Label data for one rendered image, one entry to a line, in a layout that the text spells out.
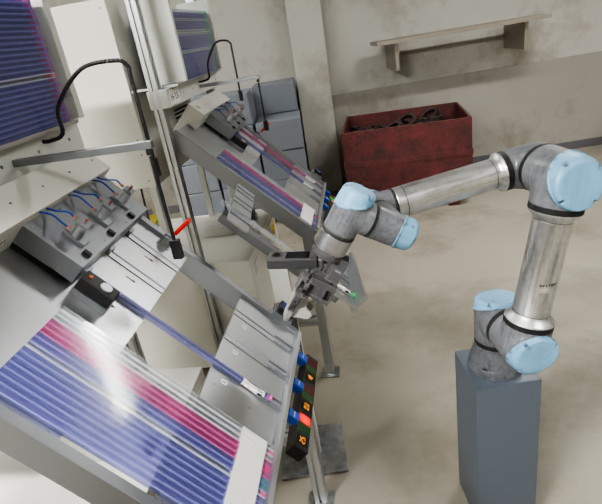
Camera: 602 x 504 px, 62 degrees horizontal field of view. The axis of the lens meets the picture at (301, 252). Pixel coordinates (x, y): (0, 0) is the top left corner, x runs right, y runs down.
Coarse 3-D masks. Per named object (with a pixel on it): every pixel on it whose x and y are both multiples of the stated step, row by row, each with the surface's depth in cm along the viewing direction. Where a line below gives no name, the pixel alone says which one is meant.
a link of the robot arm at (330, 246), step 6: (318, 234) 107; (324, 234) 105; (318, 240) 106; (324, 240) 105; (330, 240) 104; (336, 240) 104; (318, 246) 106; (324, 246) 105; (330, 246) 105; (336, 246) 105; (342, 246) 105; (348, 246) 106; (324, 252) 106; (330, 252) 105; (336, 252) 105; (342, 252) 106
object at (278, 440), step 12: (300, 336) 140; (288, 372) 126; (288, 384) 121; (288, 396) 117; (288, 408) 114; (276, 432) 108; (276, 444) 104; (276, 456) 101; (276, 468) 98; (276, 480) 96
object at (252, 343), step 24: (240, 312) 133; (240, 336) 125; (264, 336) 132; (288, 336) 140; (240, 360) 119; (264, 360) 125; (288, 360) 132; (216, 384) 107; (240, 384) 112; (264, 384) 118; (240, 408) 107; (264, 408) 112; (264, 432) 107
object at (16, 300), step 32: (0, 256) 94; (128, 256) 119; (160, 256) 127; (0, 288) 89; (32, 288) 93; (64, 288) 99; (128, 288) 111; (160, 288) 118; (0, 320) 84; (32, 320) 88; (96, 320) 98; (128, 320) 104; (0, 352) 80
